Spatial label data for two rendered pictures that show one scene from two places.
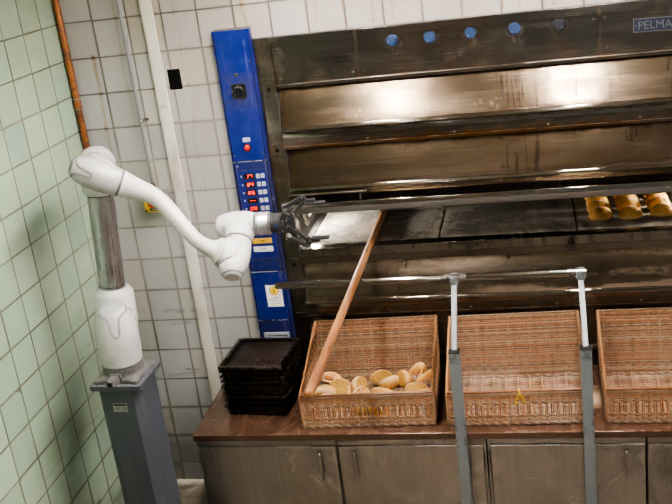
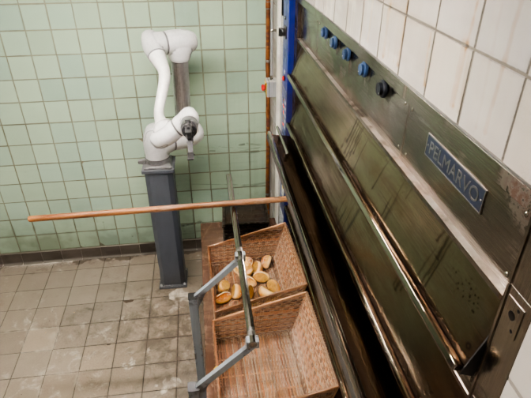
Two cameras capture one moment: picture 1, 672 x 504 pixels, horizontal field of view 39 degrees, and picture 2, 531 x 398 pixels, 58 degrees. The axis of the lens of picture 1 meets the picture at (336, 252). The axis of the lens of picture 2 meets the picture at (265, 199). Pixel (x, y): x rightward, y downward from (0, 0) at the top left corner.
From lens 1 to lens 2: 361 cm
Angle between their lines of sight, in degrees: 63
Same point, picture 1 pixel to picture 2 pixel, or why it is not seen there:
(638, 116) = not seen: hidden behind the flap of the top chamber
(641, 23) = (432, 146)
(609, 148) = (379, 275)
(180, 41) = not seen: outside the picture
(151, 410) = (155, 189)
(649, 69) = (425, 221)
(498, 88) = (350, 130)
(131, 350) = (148, 152)
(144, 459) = not seen: hidden behind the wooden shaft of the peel
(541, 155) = (352, 226)
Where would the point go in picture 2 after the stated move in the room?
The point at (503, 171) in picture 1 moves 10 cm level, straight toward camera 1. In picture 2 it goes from (334, 214) to (308, 216)
